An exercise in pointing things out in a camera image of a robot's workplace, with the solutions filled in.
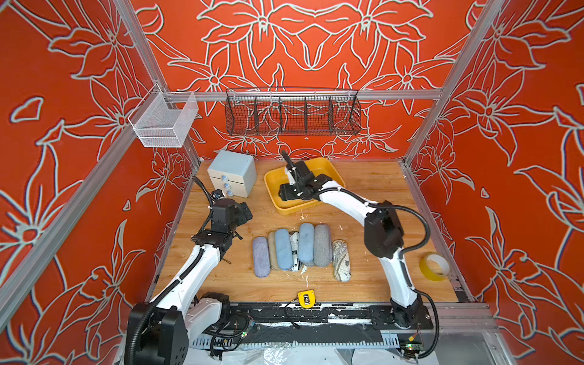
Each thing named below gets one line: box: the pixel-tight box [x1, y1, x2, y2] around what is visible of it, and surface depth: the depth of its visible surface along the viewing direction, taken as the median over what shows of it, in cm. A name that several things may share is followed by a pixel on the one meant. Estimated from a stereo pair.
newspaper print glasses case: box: [288, 231, 300, 273], surface depth 86 cm
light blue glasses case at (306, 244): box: [298, 222, 315, 267], surface depth 85 cm
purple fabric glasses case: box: [252, 235, 271, 279], surface depth 85 cm
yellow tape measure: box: [297, 288, 316, 310], surface depth 77 cm
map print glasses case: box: [331, 239, 352, 283], surface depth 84 cm
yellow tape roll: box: [419, 252, 451, 282], surface depth 84 cm
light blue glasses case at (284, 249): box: [275, 228, 293, 271], surface depth 84 cm
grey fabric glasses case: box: [313, 223, 332, 267], surface depth 84 cm
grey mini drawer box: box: [206, 149, 258, 199], surface depth 100 cm
